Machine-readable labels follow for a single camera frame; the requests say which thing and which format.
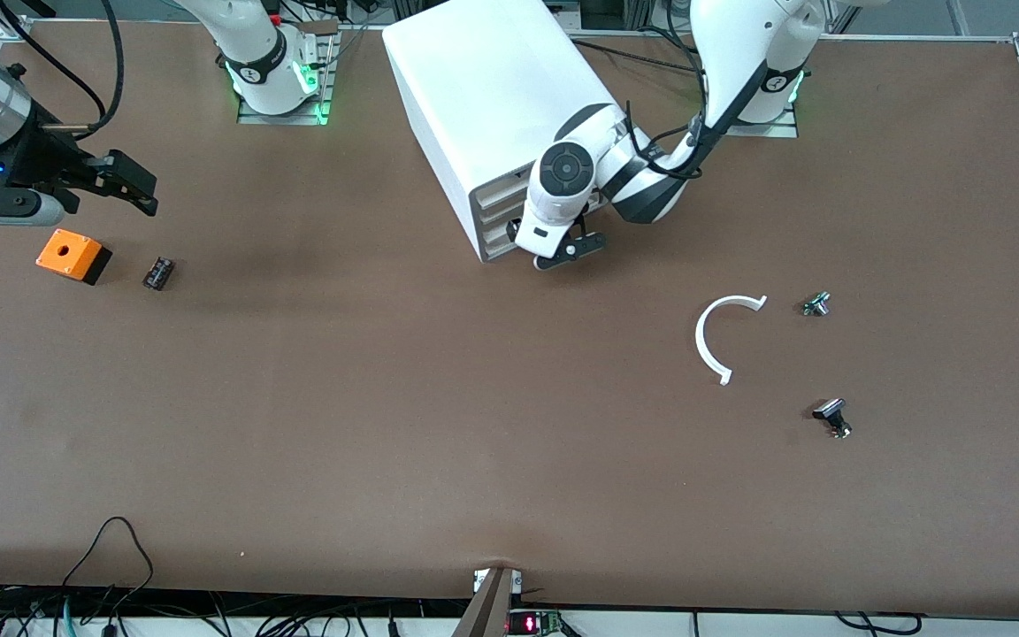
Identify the white curved plastic piece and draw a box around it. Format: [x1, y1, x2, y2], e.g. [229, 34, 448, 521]
[695, 295, 768, 387]

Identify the red display device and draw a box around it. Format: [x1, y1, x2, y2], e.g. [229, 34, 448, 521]
[508, 609, 563, 637]

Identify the orange button enclosure box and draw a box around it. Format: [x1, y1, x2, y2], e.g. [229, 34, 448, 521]
[35, 228, 112, 286]

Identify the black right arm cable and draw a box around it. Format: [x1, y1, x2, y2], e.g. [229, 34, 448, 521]
[0, 0, 126, 134]

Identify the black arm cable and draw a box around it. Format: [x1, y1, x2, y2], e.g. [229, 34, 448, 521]
[0, 0, 126, 134]
[624, 102, 714, 182]

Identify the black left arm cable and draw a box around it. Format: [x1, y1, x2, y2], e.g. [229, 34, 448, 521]
[624, 102, 714, 182]

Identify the long black table cable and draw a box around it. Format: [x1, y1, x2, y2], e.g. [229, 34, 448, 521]
[570, 38, 709, 76]

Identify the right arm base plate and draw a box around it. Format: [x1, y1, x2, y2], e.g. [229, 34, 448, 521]
[237, 22, 340, 127]

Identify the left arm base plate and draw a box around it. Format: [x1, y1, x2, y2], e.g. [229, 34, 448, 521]
[726, 75, 801, 140]

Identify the looped black cable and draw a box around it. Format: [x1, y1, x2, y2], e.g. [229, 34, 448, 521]
[61, 517, 155, 620]

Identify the white post bracket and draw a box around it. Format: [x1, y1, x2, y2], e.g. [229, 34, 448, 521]
[472, 569, 524, 595]

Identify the brown camera post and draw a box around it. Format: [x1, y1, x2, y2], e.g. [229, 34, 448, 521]
[452, 566, 515, 637]

